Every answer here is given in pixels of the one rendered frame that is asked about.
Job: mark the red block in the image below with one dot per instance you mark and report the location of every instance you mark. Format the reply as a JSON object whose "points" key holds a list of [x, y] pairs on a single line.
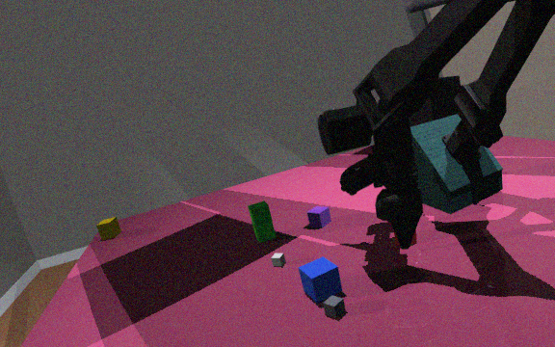
{"points": [[413, 240]]}

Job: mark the green block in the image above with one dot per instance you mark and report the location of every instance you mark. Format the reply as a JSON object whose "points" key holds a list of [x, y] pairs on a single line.
{"points": [[260, 213], [264, 232]]}

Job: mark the small yellow cube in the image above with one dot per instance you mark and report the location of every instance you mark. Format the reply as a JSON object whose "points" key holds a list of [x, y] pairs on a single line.
{"points": [[108, 228]]}

